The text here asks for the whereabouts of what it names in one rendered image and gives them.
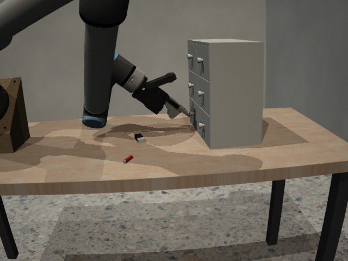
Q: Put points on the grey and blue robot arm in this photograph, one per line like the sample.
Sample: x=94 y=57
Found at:
x=101 y=67

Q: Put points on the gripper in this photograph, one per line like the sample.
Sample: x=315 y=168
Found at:
x=156 y=98

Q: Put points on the grey chest of drawers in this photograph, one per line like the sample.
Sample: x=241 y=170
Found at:
x=236 y=80

